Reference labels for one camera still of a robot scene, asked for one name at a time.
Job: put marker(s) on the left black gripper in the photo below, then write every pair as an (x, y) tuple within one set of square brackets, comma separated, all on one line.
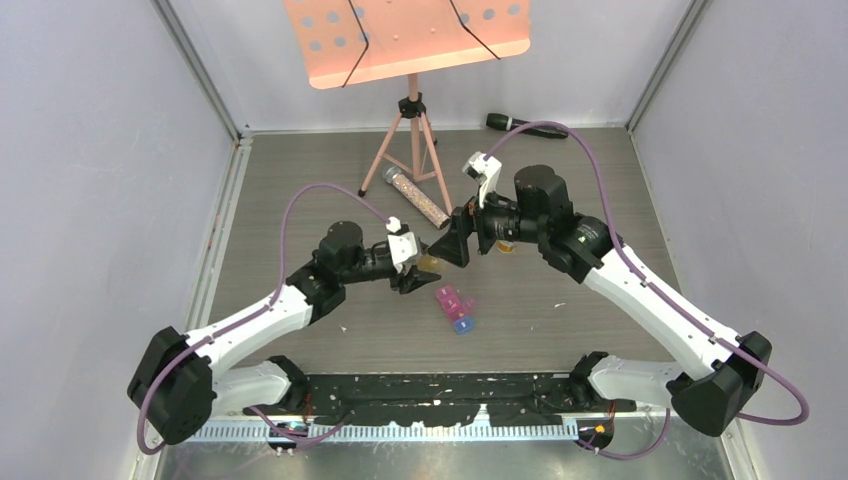
[(405, 281)]

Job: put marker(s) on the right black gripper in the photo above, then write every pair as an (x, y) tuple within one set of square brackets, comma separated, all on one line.
[(454, 246)]

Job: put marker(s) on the small amber pill bottle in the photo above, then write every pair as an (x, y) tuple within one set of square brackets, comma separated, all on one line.
[(430, 264)]

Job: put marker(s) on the white vitamin pill bottle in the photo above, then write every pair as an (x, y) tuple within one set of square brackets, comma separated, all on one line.
[(505, 246)]

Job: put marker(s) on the pink blue weekly pill organizer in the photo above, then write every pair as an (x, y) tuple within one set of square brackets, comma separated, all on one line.
[(458, 310)]

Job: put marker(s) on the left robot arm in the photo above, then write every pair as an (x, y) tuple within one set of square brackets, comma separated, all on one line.
[(184, 379)]

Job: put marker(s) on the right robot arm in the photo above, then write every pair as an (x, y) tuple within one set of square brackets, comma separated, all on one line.
[(710, 378)]

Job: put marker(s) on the black microphone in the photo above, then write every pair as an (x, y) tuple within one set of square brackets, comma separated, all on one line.
[(542, 129)]

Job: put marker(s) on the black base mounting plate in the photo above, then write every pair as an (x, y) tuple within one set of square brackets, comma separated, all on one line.
[(444, 400)]

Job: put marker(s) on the pink music stand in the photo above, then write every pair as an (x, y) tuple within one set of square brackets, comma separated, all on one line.
[(347, 43)]

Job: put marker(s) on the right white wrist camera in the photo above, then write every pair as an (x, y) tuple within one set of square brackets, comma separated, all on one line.
[(485, 171)]

